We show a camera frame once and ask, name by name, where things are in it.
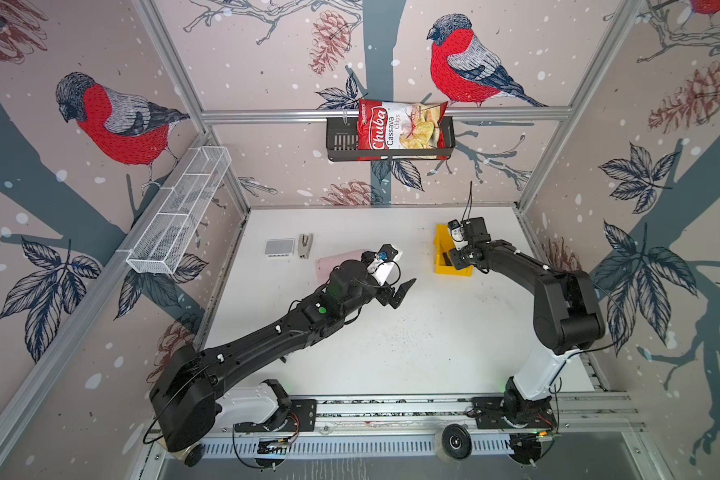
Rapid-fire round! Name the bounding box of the red cassava chips bag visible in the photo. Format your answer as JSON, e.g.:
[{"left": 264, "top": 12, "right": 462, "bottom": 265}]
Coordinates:
[{"left": 357, "top": 100, "right": 448, "bottom": 148}]

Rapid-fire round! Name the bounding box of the beige stapler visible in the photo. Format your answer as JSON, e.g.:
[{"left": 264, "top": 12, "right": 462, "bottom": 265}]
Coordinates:
[{"left": 297, "top": 233, "right": 314, "bottom": 259}]

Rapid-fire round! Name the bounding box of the pink case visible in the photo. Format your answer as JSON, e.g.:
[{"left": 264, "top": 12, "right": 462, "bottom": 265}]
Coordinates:
[{"left": 315, "top": 249, "right": 364, "bottom": 284}]

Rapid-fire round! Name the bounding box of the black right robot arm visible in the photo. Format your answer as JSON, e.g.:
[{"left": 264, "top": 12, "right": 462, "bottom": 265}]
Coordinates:
[{"left": 448, "top": 217, "right": 605, "bottom": 427}]

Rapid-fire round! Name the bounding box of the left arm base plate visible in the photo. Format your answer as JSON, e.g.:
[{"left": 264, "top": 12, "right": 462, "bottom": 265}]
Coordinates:
[{"left": 234, "top": 399, "right": 317, "bottom": 433}]

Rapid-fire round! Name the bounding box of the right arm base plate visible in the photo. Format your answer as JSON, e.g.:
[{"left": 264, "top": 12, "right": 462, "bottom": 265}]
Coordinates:
[{"left": 469, "top": 396, "right": 558, "bottom": 430}]

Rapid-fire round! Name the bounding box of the black wall basket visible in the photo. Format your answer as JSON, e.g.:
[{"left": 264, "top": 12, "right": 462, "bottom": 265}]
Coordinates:
[{"left": 326, "top": 116, "right": 456, "bottom": 162}]

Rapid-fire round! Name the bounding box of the beige camera device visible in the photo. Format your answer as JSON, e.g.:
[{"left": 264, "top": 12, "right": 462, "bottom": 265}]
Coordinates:
[{"left": 170, "top": 442, "right": 205, "bottom": 467}]

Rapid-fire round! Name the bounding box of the yellow plastic bin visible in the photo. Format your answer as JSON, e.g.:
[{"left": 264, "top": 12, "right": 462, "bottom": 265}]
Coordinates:
[{"left": 433, "top": 223, "right": 474, "bottom": 278}]

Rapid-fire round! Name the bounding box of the white wire mesh shelf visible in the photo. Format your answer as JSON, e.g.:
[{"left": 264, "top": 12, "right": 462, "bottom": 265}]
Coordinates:
[{"left": 126, "top": 146, "right": 231, "bottom": 275}]

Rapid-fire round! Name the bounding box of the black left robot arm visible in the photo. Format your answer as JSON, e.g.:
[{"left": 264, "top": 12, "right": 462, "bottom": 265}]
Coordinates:
[{"left": 149, "top": 244, "right": 413, "bottom": 453}]

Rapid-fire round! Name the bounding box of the small grey box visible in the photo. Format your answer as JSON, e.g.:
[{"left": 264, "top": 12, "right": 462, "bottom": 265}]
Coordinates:
[{"left": 264, "top": 238, "right": 296, "bottom": 258}]

